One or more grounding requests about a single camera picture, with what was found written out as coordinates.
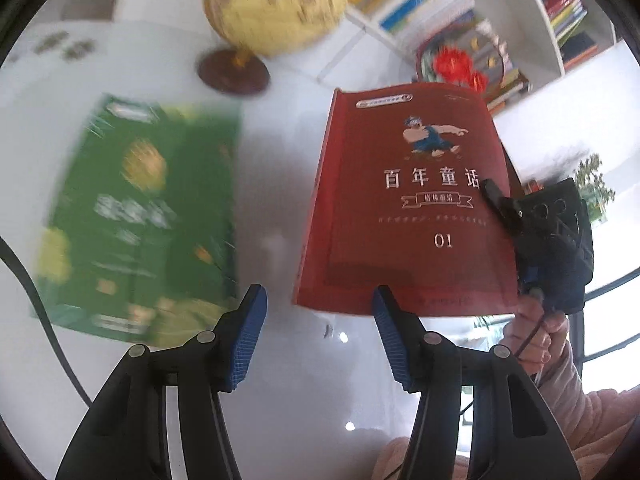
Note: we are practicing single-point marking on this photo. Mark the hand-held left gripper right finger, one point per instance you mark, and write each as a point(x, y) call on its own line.
point(395, 335)

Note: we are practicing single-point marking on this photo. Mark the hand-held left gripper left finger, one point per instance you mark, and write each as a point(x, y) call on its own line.
point(247, 340)

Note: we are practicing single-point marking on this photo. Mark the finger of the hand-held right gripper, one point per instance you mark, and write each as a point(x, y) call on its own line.
point(502, 207)

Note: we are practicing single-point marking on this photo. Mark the dark red fairy tale book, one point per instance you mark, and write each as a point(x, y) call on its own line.
point(400, 210)

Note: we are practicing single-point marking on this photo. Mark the green book with yellow flowers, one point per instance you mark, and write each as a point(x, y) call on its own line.
point(140, 235)

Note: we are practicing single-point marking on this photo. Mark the person's right forearm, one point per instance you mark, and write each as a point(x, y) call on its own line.
point(585, 410)

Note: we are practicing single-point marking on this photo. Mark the row of colourful shelved books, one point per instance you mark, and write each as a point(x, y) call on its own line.
point(570, 15)
point(425, 5)

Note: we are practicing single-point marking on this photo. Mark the person's right hand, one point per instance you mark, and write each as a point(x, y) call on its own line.
point(535, 330)

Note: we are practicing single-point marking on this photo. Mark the brown wooden cabinet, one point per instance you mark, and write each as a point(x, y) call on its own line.
point(512, 175)

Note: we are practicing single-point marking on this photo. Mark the person's pink clothing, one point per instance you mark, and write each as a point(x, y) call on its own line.
point(390, 460)

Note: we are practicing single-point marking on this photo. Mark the round embroidered flower fan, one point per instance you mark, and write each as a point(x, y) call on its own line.
point(450, 65)

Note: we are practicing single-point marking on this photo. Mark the yellow desk globe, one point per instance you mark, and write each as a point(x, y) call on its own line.
point(280, 5)

